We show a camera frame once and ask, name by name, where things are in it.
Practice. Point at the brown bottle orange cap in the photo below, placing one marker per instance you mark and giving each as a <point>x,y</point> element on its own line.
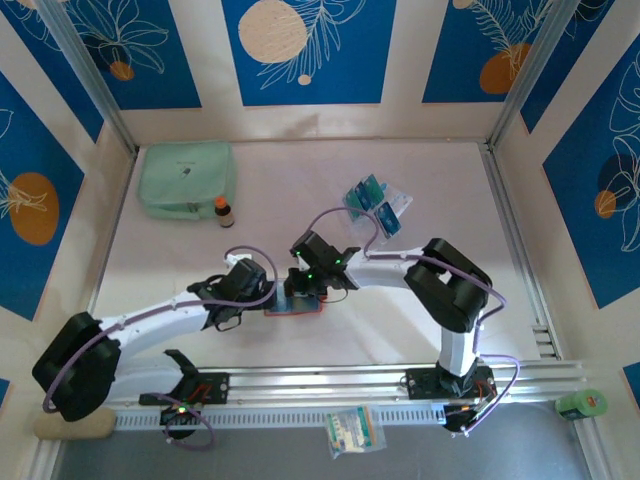
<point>225,215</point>

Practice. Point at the white light blue credit card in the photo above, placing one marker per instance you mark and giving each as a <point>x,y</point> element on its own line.
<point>401,199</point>

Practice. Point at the aluminium corner extrusion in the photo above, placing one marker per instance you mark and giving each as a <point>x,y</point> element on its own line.
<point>592,450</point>

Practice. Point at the black controller box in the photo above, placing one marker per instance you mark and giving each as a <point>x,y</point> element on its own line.
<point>170,415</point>

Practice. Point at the green canister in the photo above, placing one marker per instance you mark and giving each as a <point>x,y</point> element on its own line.
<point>580,404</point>

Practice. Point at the clear plastic bag with packet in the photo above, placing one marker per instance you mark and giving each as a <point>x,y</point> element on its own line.
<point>355,430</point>

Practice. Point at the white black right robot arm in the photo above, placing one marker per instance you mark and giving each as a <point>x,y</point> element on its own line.
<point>380,275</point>

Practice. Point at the mint green zip pouch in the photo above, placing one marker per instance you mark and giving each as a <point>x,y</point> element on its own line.
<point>185,175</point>

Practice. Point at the orange card holder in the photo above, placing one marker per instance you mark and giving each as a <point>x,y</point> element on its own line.
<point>300,306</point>

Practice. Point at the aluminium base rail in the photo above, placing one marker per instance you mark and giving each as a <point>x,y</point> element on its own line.
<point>310,382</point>

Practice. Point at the beige sponge block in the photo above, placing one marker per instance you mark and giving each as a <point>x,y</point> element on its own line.
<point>90,430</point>

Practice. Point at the aluminium frame post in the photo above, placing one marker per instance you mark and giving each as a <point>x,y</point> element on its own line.
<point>90,75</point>
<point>529,75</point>

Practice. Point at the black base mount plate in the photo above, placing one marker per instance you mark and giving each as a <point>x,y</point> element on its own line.
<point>420,382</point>
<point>217,387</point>

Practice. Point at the aluminium side rail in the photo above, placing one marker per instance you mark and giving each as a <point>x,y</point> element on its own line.
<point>504,200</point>

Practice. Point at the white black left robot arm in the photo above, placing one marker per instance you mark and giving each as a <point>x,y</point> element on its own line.
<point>155,325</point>

